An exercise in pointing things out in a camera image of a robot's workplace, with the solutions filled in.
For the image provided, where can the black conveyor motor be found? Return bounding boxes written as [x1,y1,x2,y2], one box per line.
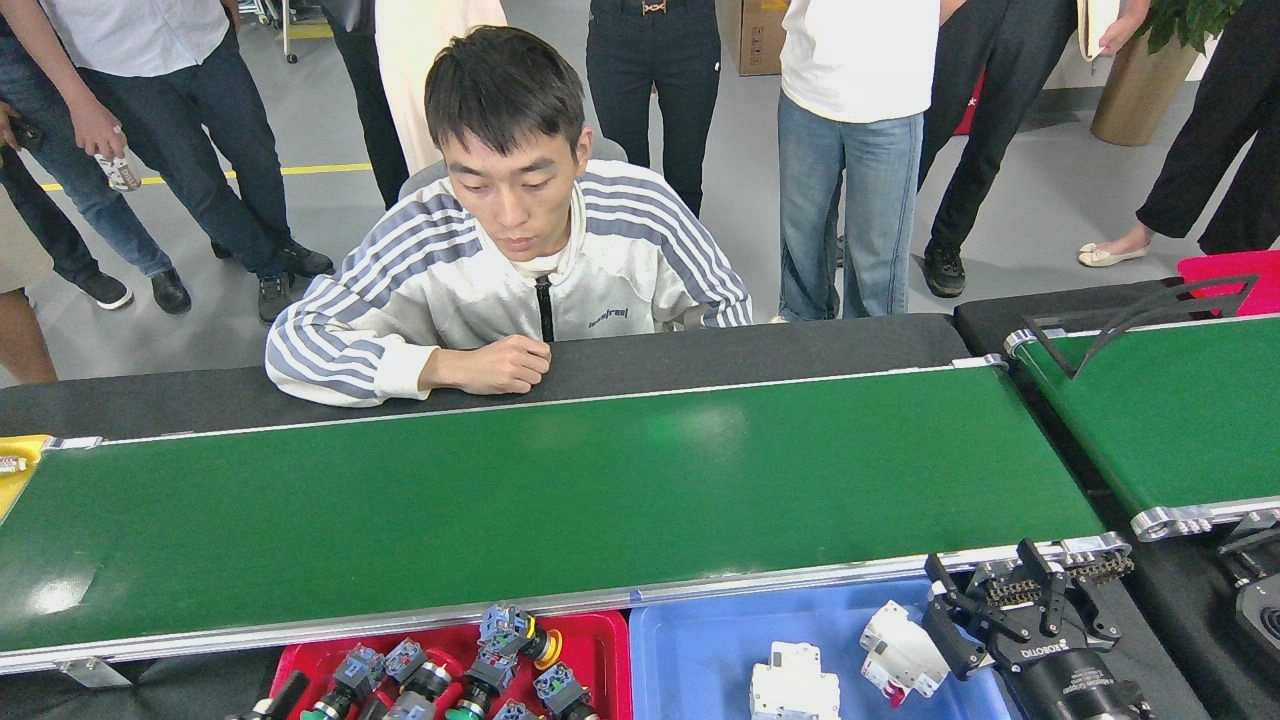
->
[1217,510,1280,669]

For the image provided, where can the short green conveyor belt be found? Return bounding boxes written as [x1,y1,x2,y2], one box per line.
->
[1003,313,1280,543]

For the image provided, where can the white circuit breaker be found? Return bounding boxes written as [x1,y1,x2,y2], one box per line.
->
[859,599,951,707]
[749,641,842,720]

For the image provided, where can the seated person's right hand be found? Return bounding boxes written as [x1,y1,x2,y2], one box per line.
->
[418,335,553,396]

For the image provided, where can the cream notebook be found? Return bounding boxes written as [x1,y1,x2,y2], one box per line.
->
[1076,0,1123,63]

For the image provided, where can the conveyor drive chain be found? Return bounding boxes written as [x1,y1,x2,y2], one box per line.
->
[985,555,1136,606]

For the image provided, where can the seated person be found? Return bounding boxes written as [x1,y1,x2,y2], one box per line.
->
[264,25,754,408]

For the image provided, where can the standing person's right hand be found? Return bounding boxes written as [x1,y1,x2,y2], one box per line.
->
[70,95,129,161]

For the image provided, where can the brown cardboard box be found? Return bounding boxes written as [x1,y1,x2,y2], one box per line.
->
[715,0,786,78]

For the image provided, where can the black guide frame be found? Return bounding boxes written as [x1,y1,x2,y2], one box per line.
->
[1022,275,1261,381]

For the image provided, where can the yellow plastic tray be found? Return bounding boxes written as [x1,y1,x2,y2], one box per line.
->
[0,434,53,526]

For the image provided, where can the yellow button switch part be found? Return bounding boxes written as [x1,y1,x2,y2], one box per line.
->
[477,602,564,670]

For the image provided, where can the magenta plastic bin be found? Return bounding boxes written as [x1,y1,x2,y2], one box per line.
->
[1177,250,1280,319]

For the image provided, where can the potted plant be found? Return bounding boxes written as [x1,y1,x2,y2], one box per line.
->
[1090,0,1246,148]

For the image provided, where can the blue plastic tray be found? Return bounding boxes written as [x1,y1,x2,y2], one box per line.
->
[628,575,1011,720]

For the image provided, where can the red plastic tray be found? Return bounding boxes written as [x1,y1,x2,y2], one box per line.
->
[270,610,633,720]

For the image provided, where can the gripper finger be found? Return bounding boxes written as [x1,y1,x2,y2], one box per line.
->
[920,553,1031,681]
[1015,540,1126,646]
[226,670,311,720]

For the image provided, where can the long green conveyor belt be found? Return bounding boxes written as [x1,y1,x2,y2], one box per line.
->
[0,352,1134,691]

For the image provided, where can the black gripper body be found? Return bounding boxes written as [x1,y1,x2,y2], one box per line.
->
[985,635,1151,720]

